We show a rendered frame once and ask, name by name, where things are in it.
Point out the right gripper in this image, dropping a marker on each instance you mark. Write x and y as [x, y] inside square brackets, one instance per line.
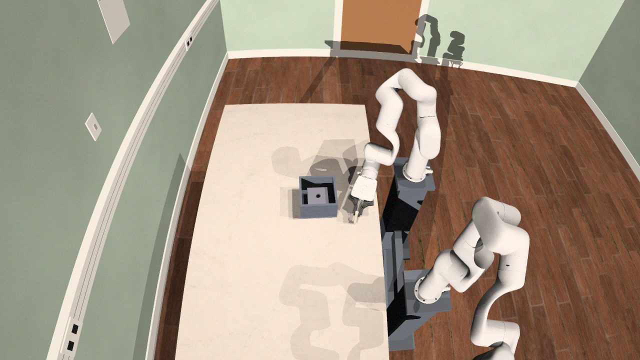
[364, 190]

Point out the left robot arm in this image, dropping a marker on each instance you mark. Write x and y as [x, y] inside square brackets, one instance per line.
[493, 228]

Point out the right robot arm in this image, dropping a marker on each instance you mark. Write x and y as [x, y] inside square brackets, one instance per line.
[427, 139]

